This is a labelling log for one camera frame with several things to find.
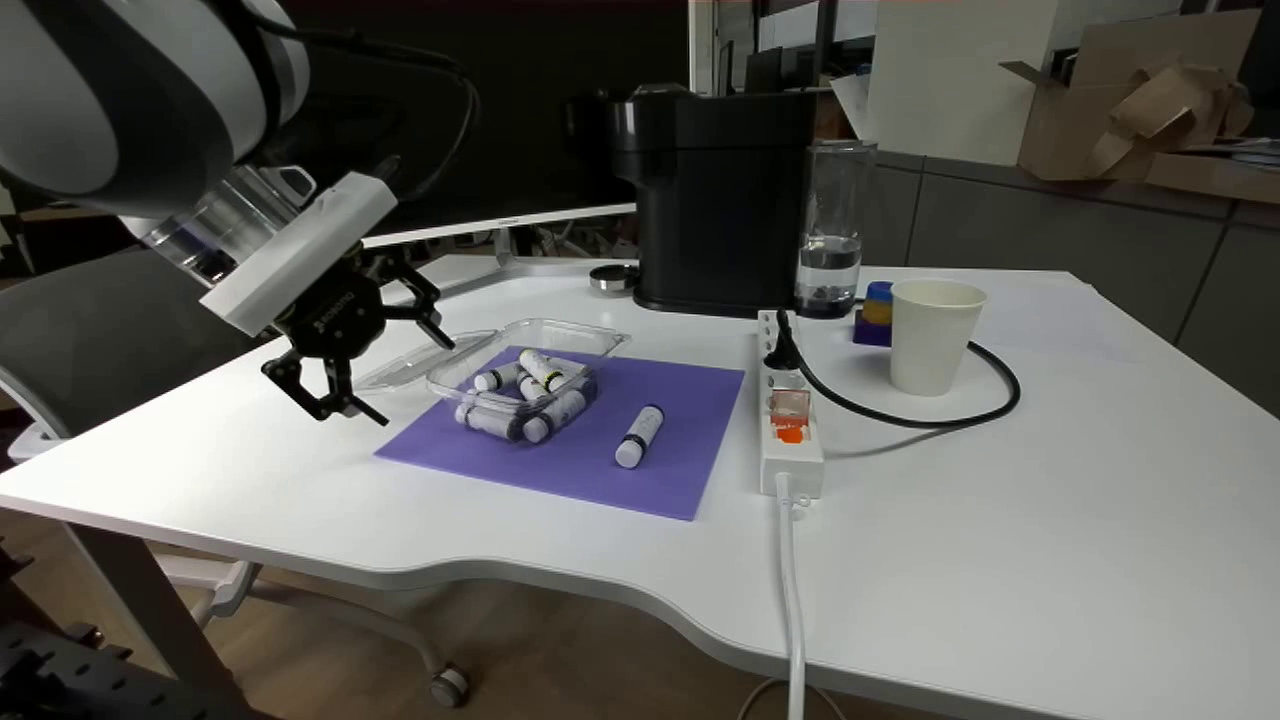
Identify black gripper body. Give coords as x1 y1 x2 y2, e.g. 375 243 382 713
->
275 252 403 373

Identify pile of white batteries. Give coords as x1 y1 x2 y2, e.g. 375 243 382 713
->
446 349 603 453

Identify black chair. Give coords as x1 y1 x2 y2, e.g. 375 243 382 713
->
0 243 275 464

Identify purple rectangular mat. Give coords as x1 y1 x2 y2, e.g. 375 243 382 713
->
374 349 750 522

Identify table leg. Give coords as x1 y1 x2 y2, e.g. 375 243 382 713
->
54 518 257 720

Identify black coffee machine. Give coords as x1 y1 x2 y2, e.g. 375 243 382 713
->
594 82 819 318

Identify caster wheel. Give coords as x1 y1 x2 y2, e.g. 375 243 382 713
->
427 664 478 713

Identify clear glass water container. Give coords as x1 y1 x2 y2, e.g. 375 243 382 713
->
792 135 878 318

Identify small blue yellow object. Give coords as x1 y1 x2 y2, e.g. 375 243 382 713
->
851 275 895 353

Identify white paper cup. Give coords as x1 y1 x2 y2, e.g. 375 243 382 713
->
889 281 992 398

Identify white board panel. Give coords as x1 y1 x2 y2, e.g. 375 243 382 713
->
866 0 1073 172

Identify grey cabinet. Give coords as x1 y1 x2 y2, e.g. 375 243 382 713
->
851 147 1280 420

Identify folded cardboard boxes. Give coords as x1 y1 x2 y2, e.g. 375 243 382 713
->
999 4 1280 206

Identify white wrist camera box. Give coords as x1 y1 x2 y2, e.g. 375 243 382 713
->
195 166 403 338

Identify white desk rail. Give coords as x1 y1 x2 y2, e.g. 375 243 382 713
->
357 198 639 257

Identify white power strip orange switch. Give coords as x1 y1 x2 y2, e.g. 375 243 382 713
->
753 307 832 504

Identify white power strip cable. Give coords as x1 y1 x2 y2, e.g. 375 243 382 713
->
769 483 817 720

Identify black power cable with plug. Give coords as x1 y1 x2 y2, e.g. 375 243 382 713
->
763 307 1025 430

